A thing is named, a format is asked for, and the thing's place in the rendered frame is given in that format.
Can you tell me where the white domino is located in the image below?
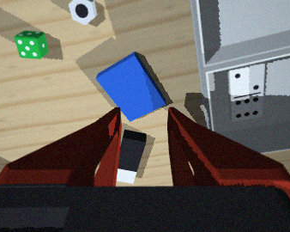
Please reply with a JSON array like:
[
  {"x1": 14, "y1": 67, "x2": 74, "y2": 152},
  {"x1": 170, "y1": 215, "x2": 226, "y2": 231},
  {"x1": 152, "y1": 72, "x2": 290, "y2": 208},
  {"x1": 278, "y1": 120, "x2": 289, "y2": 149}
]
[{"x1": 227, "y1": 61, "x2": 265, "y2": 122}]

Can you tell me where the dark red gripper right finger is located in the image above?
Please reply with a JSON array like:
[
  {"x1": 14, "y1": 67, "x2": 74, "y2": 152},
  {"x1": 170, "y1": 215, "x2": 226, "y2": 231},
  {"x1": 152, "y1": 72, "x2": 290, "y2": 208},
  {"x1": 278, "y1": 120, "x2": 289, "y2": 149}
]
[{"x1": 167, "y1": 107, "x2": 290, "y2": 198}]

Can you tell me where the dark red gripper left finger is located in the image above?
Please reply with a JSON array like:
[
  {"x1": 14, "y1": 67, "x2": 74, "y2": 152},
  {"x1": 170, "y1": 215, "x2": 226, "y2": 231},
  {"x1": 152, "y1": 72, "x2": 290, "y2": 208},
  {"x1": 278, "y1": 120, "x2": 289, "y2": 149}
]
[{"x1": 0, "y1": 107, "x2": 122, "y2": 186}]

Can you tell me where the green die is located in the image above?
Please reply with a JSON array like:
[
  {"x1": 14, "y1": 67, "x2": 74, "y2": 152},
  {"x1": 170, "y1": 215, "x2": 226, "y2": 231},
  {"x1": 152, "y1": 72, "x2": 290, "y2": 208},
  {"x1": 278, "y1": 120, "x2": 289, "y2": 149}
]
[{"x1": 14, "y1": 31, "x2": 49, "y2": 59}]

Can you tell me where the white hex nut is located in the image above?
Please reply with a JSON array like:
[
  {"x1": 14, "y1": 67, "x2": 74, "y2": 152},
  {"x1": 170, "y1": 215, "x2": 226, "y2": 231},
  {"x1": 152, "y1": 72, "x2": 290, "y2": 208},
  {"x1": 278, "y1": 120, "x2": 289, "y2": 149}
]
[{"x1": 69, "y1": 0, "x2": 97, "y2": 25}]

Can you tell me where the blue block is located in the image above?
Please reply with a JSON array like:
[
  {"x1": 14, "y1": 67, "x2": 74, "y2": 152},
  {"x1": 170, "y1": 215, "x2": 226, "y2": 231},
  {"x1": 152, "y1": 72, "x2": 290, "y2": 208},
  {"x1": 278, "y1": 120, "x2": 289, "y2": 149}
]
[{"x1": 95, "y1": 52, "x2": 166, "y2": 122}]

